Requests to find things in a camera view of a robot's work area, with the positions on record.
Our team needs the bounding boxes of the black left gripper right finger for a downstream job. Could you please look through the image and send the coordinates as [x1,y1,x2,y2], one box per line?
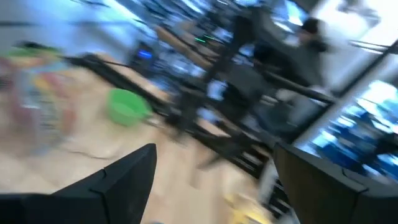
[272,142,398,224]

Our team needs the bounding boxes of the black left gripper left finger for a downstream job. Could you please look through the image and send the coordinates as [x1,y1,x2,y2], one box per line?
[0,142,158,224]

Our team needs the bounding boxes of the yellow ramen noodle packet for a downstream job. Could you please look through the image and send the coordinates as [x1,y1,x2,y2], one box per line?
[224,192,276,224]

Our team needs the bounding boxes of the green plastic bowl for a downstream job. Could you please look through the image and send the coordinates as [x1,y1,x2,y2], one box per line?
[106,88,152,128]

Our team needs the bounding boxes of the clear plastic bin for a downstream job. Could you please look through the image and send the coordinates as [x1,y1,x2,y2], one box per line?
[0,40,80,156]

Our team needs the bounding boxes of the black computer tower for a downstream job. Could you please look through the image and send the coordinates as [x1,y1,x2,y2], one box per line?
[130,43,158,68]

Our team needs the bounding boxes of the wooden table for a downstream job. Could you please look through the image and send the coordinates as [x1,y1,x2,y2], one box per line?
[155,24,218,69]

